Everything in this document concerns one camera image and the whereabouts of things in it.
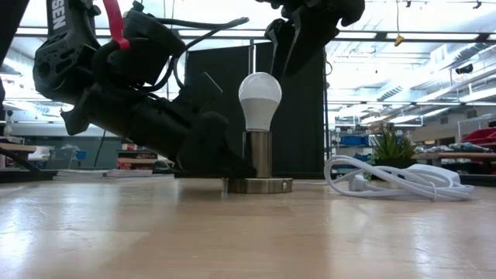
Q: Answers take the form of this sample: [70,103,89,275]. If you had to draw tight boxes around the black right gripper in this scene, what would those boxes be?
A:
[255,0,365,78]

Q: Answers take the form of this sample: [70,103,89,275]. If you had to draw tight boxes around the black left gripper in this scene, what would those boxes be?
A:
[60,91,257,179]

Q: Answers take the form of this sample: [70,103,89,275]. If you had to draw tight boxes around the brushed metal lamp socket base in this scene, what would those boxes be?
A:
[222,129,295,195]

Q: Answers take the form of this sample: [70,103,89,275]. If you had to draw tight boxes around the white lightbulb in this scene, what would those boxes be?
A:
[237,71,283,133]

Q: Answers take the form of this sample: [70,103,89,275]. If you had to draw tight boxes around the wooden shelf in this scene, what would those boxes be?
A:
[117,157,160,171]

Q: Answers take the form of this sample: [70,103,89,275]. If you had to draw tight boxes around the blue storage bin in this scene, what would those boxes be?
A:
[339,134,370,147]

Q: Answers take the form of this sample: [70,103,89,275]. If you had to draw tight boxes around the potted green plant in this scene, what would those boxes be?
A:
[363,127,419,181]

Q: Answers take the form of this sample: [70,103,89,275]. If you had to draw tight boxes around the white power adapter box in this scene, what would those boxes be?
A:
[406,163,462,186]

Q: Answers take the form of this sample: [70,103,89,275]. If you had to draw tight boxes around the long wooden table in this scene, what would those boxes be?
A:
[412,152,496,163]

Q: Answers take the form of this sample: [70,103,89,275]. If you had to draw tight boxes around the red storage bin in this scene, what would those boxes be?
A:
[460,127,496,148]

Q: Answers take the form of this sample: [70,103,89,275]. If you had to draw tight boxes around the wooden workbench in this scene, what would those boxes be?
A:
[0,142,59,183]

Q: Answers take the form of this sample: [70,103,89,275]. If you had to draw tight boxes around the black left camera cable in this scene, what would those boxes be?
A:
[154,16,251,92]

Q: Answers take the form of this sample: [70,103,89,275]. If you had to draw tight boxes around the white power cord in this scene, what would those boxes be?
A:
[293,154,476,202]

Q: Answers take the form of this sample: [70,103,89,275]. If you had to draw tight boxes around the black hanging cable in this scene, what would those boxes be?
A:
[94,129,108,168]

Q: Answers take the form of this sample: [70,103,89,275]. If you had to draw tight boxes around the red strap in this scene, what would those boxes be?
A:
[102,0,132,50]

